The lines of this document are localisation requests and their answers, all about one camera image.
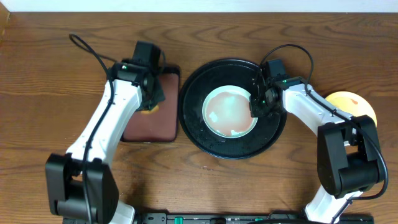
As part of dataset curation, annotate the green and orange sponge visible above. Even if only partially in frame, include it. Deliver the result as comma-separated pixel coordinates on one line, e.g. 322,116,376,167
141,105,159,115

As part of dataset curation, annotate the light blue plate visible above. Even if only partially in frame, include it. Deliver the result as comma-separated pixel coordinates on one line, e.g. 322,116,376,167
201,85,258,139

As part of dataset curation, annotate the yellow plate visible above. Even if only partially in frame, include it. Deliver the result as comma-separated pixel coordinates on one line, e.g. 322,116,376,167
325,91,377,125

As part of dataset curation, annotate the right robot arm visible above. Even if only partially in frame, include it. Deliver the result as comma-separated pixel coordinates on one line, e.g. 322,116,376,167
249,60,388,223

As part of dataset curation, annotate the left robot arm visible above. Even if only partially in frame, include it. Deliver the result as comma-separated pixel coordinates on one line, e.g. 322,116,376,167
45,62,159,223

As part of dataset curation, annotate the rectangular black tray brown mat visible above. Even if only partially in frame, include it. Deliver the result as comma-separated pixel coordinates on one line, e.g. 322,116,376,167
121,66,180,142

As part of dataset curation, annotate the round black serving tray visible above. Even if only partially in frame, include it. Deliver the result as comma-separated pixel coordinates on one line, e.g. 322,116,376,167
178,58,287,159

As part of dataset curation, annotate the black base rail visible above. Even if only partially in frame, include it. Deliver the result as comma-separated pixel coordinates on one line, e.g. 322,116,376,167
133,212,375,224

